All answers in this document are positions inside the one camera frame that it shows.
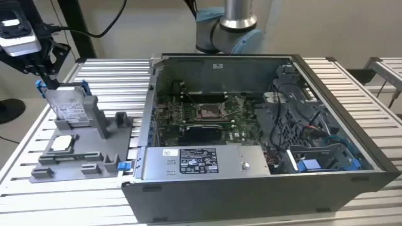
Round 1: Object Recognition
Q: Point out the grey parts rack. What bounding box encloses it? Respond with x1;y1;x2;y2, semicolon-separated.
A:
28;95;136;184

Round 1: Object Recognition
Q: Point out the blue wire in case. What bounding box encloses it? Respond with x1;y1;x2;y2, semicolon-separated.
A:
322;134;355;165

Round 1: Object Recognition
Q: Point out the black stand post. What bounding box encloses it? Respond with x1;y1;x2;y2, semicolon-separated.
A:
64;0;97;62

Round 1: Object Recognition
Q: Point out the CPU socket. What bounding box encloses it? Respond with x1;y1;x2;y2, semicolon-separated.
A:
196;103;221;120

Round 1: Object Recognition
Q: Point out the black table bracket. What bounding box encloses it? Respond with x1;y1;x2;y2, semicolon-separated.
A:
346;68;376;86

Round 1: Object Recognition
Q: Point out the green motherboard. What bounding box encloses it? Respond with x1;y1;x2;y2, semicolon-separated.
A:
155;93;267;146

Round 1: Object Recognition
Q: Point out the silver CPU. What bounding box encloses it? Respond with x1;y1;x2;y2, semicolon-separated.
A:
52;135;77;152

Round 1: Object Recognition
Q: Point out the grey metal drive cage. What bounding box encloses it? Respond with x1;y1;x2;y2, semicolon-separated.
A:
253;63;376;175

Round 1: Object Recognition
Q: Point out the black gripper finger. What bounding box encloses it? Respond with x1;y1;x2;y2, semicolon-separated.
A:
37;72;61;91

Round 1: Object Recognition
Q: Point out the black RAM slot bank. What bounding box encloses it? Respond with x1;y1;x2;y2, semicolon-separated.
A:
184;92;228;100

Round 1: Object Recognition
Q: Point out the black graphics card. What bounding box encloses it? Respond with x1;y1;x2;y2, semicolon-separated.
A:
183;124;224;145

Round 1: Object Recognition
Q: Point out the blue disk bay block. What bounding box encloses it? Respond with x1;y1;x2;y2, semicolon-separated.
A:
296;159;322;170

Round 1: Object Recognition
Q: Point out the silver power supply unit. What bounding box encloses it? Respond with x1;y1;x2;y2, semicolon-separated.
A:
141;145;271;181

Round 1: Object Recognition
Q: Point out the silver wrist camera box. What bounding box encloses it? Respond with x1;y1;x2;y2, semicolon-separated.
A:
0;3;42;57

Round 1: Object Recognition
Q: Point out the locking lever wire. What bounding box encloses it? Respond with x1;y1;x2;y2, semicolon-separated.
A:
184;92;200;106

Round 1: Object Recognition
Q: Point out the black camera cable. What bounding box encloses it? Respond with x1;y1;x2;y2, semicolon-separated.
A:
42;0;128;38

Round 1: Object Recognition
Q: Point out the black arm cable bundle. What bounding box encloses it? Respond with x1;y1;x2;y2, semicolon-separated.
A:
183;0;200;15

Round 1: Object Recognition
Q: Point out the black wire in case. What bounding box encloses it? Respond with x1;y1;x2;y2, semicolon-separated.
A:
268;82;304;151

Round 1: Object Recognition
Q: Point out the dark grey PC case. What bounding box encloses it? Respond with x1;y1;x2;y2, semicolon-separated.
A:
120;53;402;223

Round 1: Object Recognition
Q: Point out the black round floor base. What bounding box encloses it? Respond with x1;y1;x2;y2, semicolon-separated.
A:
0;98;26;125

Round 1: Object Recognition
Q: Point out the metal slat side table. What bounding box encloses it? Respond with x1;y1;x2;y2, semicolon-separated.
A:
363;56;402;95

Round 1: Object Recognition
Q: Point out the hard disk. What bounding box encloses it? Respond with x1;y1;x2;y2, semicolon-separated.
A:
34;79;92;123

